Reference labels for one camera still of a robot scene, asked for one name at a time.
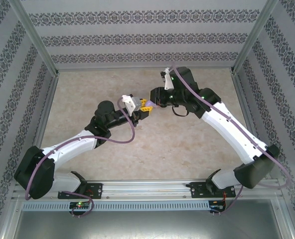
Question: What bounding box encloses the left green circuit board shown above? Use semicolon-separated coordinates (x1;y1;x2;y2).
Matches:
69;201;90;210

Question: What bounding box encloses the grey metal sheet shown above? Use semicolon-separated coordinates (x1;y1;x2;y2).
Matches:
12;210;284;239

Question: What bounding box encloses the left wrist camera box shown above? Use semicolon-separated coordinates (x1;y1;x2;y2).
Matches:
121;94;142;117

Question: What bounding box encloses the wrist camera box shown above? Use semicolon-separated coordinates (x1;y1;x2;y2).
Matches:
159;67;175;91
121;94;142;117

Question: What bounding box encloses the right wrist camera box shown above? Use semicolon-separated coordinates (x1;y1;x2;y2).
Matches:
159;67;175;91

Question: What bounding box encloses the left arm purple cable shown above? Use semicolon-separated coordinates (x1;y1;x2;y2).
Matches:
24;97;136;219

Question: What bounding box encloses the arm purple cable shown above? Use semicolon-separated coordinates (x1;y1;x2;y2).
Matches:
171;64;293;215
24;97;136;219

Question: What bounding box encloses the aluminium side rail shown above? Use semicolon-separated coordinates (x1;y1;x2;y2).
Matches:
22;73;60;182
231;71;273;179

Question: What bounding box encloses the aluminium mounting rail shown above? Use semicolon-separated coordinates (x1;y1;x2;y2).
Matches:
11;180;280;200

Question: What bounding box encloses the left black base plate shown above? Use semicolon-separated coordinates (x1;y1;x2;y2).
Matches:
59;183;103;200

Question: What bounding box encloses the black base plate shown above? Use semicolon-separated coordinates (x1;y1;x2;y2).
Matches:
59;183;103;200
189;181;237;199

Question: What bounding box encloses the aluminium frame post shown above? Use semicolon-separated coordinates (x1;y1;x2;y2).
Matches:
7;0;60;77
231;0;280;74

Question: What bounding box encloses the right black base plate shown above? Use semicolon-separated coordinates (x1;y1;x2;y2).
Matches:
189;181;237;199

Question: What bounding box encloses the slotted grey cable duct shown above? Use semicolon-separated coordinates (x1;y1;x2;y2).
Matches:
21;201;210;212

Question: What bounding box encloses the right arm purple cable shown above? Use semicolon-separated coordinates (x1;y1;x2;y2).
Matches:
171;64;293;215

